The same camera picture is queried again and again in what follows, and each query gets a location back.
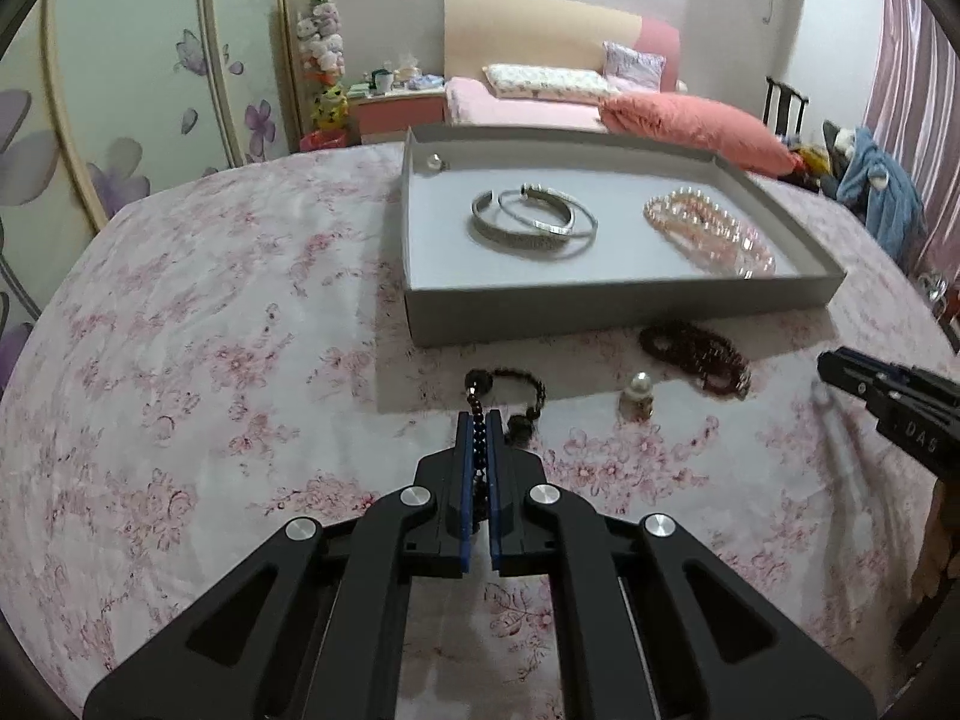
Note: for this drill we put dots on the beige and pink headboard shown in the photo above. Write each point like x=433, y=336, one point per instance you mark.
x=525, y=30

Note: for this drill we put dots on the wide silver cuff bangle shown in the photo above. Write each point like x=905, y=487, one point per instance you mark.
x=517, y=241

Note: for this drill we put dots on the white mug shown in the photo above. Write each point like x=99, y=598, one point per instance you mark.
x=382, y=82

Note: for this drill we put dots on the pink floral tablecloth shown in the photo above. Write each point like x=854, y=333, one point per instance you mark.
x=225, y=390

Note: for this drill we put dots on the coral pink pillow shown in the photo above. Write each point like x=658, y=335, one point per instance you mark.
x=697, y=127

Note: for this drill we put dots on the bed with pink sheet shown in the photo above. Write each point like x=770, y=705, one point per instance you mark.
x=517, y=111

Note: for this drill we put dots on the colourful plush toy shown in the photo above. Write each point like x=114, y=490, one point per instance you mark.
x=811, y=157

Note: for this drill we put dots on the dark wooden chair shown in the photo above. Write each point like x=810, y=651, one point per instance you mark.
x=784, y=101

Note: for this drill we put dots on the pink curtain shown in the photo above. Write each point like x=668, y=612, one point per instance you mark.
x=915, y=90

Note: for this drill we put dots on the pink nightstand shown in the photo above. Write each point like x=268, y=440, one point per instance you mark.
x=394, y=116

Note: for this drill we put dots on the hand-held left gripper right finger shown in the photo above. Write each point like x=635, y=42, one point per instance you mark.
x=496, y=495

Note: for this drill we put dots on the red bag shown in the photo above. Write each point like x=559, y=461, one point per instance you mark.
x=324, y=140

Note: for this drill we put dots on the plush toy bouquet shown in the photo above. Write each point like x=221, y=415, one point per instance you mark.
x=322, y=37

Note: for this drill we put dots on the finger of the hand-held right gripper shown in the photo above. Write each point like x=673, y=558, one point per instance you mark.
x=922, y=381
x=851, y=379

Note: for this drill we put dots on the grey cardboard tray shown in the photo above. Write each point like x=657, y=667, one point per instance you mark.
x=637, y=270

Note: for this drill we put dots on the thin silver bangle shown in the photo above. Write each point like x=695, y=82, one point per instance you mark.
x=534, y=187

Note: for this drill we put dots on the white printed pillow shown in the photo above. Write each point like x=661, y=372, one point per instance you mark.
x=540, y=81

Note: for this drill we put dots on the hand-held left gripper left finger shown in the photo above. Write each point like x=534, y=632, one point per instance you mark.
x=469, y=495

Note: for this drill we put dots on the flower print sliding wardrobe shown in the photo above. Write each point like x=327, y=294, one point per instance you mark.
x=112, y=52

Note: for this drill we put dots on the purple pillow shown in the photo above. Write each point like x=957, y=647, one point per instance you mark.
x=634, y=64

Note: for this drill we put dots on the blue fleece robe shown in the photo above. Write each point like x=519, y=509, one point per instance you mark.
x=885, y=187

